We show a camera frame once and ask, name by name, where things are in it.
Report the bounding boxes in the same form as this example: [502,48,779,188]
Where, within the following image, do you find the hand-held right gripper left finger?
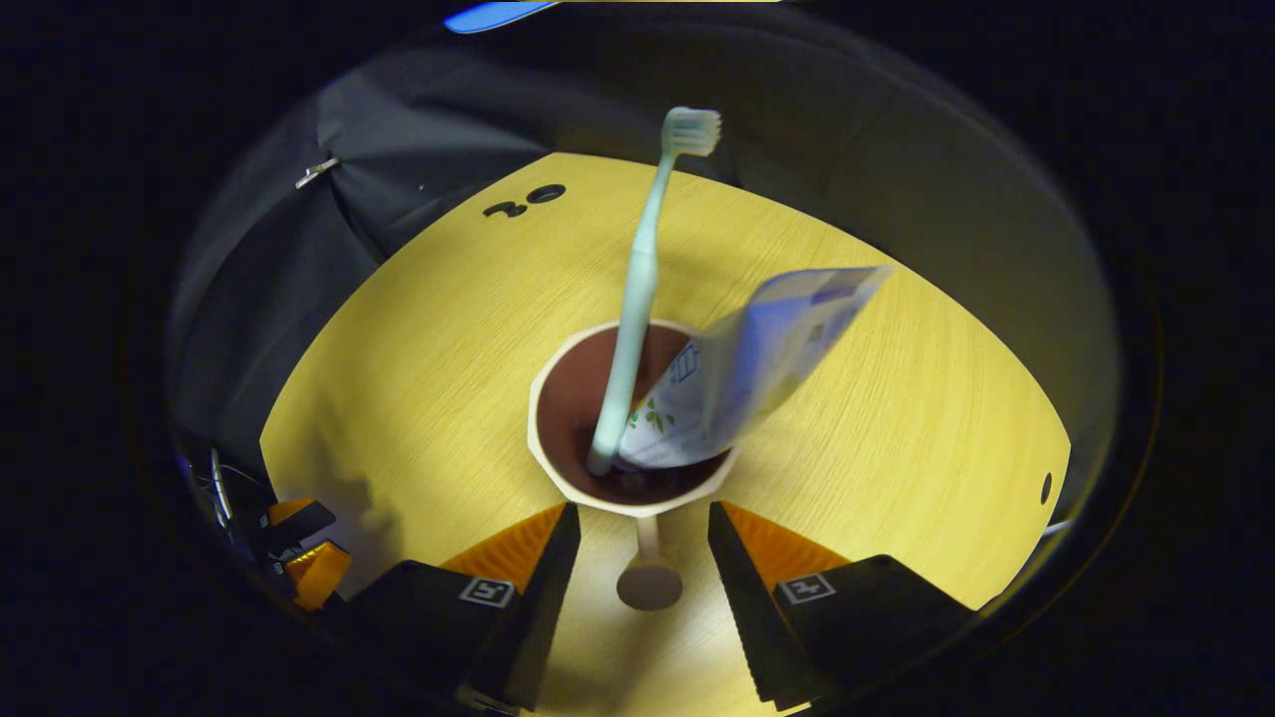
[319,501,582,713]

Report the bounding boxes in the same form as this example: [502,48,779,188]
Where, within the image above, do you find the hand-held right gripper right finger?
[707,501,982,713]

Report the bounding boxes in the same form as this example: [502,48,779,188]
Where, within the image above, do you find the beige cup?
[527,319,740,611]

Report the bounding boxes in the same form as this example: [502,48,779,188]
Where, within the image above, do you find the white toothpaste tube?
[618,265,893,471]

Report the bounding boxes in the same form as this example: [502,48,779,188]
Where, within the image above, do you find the pale green toothbrush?
[586,107,722,477]

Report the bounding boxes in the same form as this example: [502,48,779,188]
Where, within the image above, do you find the wooden desktop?
[259,151,1072,717]

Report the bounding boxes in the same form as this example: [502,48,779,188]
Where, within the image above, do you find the black backdrop cloth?
[164,0,1122,499]

